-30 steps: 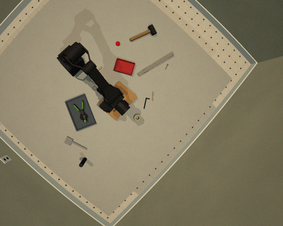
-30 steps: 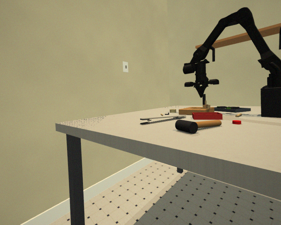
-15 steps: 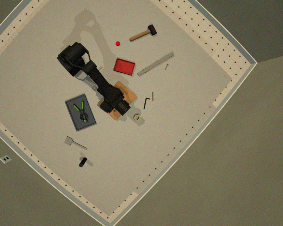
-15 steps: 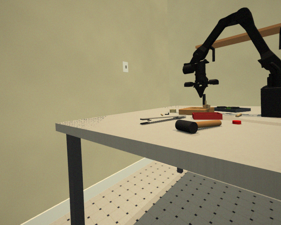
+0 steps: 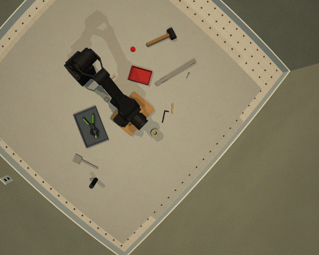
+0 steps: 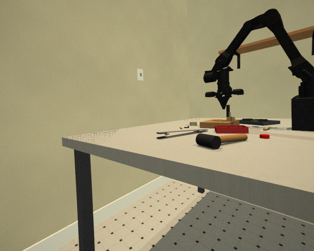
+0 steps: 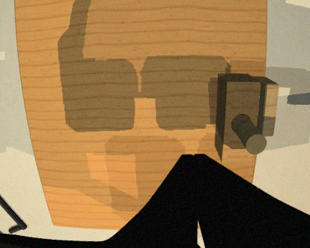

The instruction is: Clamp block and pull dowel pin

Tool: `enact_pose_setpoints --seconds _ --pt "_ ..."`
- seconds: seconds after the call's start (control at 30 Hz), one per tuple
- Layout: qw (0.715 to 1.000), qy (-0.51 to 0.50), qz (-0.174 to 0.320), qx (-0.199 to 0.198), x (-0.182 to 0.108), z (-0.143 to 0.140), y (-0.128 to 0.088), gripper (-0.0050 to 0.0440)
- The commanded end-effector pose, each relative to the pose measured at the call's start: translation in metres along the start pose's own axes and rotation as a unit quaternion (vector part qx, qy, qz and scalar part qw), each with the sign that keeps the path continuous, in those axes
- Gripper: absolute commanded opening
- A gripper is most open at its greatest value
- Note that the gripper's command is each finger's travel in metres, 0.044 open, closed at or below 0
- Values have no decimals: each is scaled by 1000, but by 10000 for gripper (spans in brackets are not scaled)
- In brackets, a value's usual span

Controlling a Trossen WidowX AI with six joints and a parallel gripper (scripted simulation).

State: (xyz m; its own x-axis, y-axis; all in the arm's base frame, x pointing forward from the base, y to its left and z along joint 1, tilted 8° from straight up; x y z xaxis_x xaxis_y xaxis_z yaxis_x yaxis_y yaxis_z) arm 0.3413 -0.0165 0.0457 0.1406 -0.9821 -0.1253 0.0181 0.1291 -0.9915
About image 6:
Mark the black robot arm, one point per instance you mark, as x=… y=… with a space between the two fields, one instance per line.
x=271 y=19

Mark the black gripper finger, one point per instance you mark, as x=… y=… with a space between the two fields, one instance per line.
x=225 y=100
x=220 y=99

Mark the light wooden board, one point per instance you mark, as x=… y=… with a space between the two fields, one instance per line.
x=212 y=123

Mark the red short cylinder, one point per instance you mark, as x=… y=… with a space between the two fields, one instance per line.
x=264 y=136

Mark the black-headed mallet with wooden handle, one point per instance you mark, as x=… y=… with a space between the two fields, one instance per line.
x=214 y=142

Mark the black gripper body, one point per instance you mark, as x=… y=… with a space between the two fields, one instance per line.
x=223 y=86

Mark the red shallow tray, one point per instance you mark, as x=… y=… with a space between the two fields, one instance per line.
x=231 y=129

